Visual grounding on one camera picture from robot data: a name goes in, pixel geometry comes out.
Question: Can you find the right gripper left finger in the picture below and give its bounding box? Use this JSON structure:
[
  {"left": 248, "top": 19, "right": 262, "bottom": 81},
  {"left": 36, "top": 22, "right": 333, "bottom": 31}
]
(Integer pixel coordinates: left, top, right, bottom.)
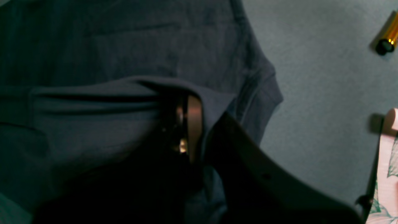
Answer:
[{"left": 33, "top": 90, "right": 204, "bottom": 224}]

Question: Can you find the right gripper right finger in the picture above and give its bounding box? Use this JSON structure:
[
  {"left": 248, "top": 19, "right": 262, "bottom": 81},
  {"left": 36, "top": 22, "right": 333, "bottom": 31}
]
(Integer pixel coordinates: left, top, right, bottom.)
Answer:
[{"left": 206, "top": 113, "right": 363, "bottom": 224}]

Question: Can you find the dark blue T-shirt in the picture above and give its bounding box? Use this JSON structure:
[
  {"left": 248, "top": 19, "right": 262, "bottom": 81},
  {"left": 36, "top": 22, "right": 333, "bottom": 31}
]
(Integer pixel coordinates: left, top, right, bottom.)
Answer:
[{"left": 1, "top": 0, "right": 283, "bottom": 224}]

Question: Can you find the light blue table cloth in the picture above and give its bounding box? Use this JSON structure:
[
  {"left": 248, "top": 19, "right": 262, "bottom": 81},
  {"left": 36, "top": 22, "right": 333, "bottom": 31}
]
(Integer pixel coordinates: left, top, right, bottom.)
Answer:
[{"left": 241, "top": 0, "right": 397, "bottom": 220}]

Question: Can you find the white notepad with red block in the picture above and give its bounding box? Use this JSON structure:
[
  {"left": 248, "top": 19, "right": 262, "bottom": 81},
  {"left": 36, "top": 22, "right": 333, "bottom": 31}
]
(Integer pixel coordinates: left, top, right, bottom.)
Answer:
[{"left": 365, "top": 108, "right": 398, "bottom": 224}]

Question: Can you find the small yellow green lighter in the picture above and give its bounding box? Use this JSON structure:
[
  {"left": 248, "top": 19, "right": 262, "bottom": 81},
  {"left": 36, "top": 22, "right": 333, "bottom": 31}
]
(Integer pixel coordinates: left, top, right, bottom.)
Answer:
[{"left": 375, "top": 10, "right": 398, "bottom": 55}]

